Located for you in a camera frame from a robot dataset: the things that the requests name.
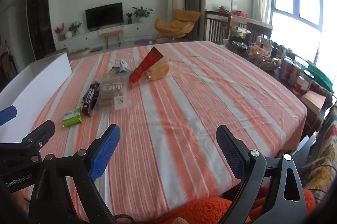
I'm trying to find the red snack bag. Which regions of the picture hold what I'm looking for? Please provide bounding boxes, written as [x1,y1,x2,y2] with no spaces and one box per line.
[128,46,164,89]

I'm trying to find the window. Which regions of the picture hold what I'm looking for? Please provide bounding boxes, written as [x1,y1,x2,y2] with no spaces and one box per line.
[270,0,337,67]

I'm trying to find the orange striped tablecloth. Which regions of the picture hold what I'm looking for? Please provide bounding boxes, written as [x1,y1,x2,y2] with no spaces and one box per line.
[20,41,307,222]

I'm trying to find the orange lounge chair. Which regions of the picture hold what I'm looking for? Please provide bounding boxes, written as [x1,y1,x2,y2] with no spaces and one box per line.
[154,9,201,42]

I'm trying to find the green cloth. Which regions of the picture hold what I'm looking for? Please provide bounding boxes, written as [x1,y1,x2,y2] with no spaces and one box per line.
[307,61,333,93]

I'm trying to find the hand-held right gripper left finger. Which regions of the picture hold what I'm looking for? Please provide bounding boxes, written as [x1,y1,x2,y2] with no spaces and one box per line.
[28,123,122,224]

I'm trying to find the cardboard box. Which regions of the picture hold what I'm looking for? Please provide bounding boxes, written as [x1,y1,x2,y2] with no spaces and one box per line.
[300,90,328,119]

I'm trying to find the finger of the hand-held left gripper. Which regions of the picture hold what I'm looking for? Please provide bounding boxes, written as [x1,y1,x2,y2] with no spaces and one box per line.
[0,105,18,127]
[0,120,56,164]

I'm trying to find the purple floor mat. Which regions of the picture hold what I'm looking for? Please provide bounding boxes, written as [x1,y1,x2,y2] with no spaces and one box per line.
[134,38,153,46]

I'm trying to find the dark wooden chair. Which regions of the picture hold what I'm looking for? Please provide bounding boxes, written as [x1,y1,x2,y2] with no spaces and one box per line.
[246,22,273,42]

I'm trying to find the clear bread packet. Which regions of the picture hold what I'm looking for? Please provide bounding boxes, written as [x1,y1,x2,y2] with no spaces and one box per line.
[146,60,171,82]

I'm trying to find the black tray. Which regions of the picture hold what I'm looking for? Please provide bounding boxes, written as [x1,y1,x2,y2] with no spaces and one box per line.
[224,36,250,52]

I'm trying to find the black television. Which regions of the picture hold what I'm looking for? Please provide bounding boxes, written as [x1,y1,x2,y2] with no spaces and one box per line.
[85,2,124,30]

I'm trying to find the slatted wooden chair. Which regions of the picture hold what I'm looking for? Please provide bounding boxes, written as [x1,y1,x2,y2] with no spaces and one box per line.
[204,11,232,44]

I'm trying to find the clear biscuit packet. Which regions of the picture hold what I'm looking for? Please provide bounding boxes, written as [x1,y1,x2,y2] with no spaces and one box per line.
[96,74,136,110]

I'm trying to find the dark chocolate bar packet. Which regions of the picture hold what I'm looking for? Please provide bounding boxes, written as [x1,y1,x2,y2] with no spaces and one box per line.
[81,83,101,117]

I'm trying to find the basket of snacks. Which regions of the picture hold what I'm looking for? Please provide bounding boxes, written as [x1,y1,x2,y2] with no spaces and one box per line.
[249,45,281,72]

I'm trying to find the white television cabinet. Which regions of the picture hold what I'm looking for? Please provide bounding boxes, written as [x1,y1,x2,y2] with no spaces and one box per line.
[54,22,152,51]

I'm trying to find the green snack packet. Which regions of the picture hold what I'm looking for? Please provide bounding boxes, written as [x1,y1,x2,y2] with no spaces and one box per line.
[62,107,83,128]

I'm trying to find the orange fuzzy clothing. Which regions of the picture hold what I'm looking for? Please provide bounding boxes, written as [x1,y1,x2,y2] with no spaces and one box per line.
[147,186,316,224]

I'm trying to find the white board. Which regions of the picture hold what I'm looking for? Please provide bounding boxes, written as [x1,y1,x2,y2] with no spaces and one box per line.
[0,52,73,143]

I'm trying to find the group of red white cans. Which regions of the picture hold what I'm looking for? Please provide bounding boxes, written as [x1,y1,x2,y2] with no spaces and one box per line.
[279,58,314,94]

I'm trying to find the dark display cabinet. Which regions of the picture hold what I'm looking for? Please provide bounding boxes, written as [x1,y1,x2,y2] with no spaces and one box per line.
[26,0,56,61]

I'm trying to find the red flower bouquet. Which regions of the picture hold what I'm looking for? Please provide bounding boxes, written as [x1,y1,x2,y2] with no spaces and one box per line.
[54,23,65,41]

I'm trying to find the green flower plant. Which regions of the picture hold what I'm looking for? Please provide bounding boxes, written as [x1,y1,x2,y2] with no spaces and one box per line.
[68,21,83,35]

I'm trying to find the wooden dining table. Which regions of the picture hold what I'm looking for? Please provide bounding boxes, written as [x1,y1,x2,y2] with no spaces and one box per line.
[229,14,273,30]

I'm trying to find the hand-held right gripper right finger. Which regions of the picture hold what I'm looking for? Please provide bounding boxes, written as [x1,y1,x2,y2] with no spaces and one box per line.
[216,125,312,224]

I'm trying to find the flower patterned cloth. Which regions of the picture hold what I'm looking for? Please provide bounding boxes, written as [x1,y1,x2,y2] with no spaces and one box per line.
[300,106,337,201]

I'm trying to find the large potted plant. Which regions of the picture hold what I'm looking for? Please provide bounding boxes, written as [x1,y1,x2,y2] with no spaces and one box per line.
[132,6,154,23]

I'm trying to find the wooden bench stool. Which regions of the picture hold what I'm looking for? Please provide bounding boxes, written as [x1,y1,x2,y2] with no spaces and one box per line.
[99,29,124,49]

